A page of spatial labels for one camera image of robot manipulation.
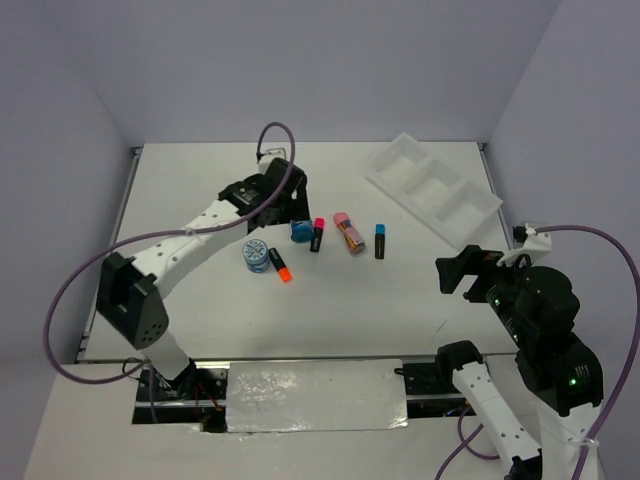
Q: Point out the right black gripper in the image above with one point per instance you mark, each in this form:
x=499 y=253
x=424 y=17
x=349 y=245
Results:
x=449 y=269

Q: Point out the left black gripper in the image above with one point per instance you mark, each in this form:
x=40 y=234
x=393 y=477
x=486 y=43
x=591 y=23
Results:
x=295 y=207

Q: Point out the blue slime jar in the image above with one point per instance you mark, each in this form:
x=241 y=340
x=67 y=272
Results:
x=256 y=255
x=302 y=231

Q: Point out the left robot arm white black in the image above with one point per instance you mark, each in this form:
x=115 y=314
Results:
x=132 y=289

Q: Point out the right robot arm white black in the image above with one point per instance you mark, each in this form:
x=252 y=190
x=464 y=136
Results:
x=537 y=307

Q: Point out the pink highlighter marker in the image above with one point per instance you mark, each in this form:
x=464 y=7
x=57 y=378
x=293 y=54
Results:
x=318 y=231

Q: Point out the orange highlighter marker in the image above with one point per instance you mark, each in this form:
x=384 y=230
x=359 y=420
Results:
x=279 y=265

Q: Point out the pink-capped tube of pens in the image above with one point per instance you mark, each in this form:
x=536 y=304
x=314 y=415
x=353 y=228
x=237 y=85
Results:
x=354 y=241

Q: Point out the blue highlighter marker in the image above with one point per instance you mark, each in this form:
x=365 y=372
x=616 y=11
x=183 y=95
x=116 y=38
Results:
x=379 y=241

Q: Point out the white three-compartment tray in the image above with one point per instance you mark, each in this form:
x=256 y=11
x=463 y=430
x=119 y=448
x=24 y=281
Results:
x=432 y=190

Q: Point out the silver foil sheet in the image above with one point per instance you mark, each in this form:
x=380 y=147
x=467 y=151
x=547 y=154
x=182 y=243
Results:
x=315 y=396

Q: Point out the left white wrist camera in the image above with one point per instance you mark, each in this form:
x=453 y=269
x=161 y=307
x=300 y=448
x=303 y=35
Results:
x=270 y=153

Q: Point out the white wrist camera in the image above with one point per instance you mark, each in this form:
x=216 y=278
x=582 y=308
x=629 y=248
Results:
x=270 y=153
x=527 y=241

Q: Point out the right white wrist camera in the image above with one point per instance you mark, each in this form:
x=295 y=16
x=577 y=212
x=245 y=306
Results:
x=527 y=241

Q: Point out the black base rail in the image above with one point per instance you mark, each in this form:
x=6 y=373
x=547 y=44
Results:
x=204 y=406

